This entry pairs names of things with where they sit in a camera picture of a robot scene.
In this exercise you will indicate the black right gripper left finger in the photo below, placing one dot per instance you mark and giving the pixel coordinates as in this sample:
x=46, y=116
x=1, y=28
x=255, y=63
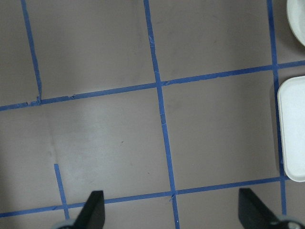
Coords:
x=92, y=215

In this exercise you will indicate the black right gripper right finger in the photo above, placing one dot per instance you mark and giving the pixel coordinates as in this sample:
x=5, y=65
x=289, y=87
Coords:
x=253, y=213

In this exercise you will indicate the white plate with lemon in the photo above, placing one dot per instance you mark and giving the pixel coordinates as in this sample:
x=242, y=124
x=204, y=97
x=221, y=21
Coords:
x=295, y=10

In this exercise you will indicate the white rectangular tray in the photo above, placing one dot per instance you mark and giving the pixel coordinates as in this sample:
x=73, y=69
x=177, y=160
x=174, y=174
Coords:
x=291, y=107

